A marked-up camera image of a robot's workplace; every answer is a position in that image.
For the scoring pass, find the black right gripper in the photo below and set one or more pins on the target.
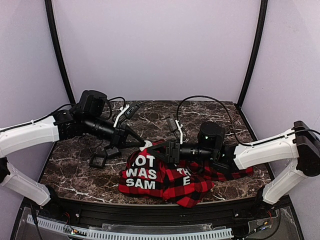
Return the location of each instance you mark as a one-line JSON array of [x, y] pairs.
[[173, 151]]

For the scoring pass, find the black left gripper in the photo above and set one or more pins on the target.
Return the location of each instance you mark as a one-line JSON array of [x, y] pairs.
[[119, 135]]

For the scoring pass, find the round silver brooch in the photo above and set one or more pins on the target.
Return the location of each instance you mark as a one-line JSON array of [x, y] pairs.
[[147, 144]]

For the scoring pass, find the red black plaid shirt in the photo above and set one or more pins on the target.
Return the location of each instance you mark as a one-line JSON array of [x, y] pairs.
[[185, 183]]

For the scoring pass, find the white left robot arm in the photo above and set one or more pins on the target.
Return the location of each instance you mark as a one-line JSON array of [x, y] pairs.
[[18, 144]]

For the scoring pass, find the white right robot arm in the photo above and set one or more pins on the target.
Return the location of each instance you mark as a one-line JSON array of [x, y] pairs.
[[299, 143]]

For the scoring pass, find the small black open box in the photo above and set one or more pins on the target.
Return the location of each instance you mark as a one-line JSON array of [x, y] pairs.
[[98, 160]]

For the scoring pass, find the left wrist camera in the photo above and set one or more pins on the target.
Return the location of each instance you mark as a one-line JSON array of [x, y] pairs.
[[126, 113]]

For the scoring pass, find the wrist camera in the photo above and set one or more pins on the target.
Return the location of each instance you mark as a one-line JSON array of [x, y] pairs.
[[175, 128], [126, 113]]

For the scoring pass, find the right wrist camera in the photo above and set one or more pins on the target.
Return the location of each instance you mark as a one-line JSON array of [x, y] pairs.
[[175, 128]]

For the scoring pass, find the black front frame rail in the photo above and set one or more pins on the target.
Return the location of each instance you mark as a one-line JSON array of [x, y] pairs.
[[84, 213]]

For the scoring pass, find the white slotted cable duct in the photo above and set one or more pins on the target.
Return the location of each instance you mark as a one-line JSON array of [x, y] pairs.
[[130, 232]]

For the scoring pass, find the black vertical frame post left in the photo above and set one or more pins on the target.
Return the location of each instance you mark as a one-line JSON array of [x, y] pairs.
[[57, 50]]

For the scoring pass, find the black vertical frame post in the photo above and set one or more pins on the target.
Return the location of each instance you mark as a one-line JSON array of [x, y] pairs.
[[57, 50], [254, 52]]

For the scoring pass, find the black vertical frame post right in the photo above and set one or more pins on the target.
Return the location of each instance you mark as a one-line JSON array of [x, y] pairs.
[[254, 52]]

